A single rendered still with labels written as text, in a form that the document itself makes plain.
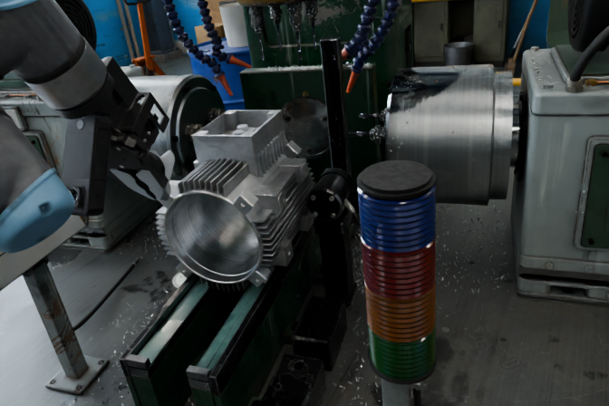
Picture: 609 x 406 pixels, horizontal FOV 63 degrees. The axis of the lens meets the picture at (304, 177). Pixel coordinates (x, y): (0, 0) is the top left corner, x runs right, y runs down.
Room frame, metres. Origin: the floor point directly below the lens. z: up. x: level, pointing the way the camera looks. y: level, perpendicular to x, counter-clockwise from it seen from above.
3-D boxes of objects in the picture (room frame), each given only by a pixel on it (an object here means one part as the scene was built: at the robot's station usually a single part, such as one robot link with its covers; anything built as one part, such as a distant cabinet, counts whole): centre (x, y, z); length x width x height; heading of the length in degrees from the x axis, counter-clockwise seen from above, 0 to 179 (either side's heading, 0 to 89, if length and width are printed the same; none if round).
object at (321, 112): (1.04, -0.02, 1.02); 0.15 x 0.02 x 0.15; 69
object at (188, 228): (0.71, 0.11, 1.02); 0.20 x 0.19 x 0.19; 158
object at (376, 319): (0.34, -0.07, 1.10); 0.06 x 0.06 x 0.04
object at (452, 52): (5.14, -1.75, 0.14); 0.30 x 0.30 x 0.27
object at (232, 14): (3.18, 0.29, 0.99); 0.24 x 0.22 x 0.24; 58
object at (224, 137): (0.75, 0.09, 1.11); 0.12 x 0.11 x 0.07; 158
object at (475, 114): (0.83, -0.30, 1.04); 0.41 x 0.25 x 0.25; 69
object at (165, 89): (1.08, 0.34, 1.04); 0.37 x 0.25 x 0.25; 69
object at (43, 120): (1.17, 0.57, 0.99); 0.35 x 0.31 x 0.37; 69
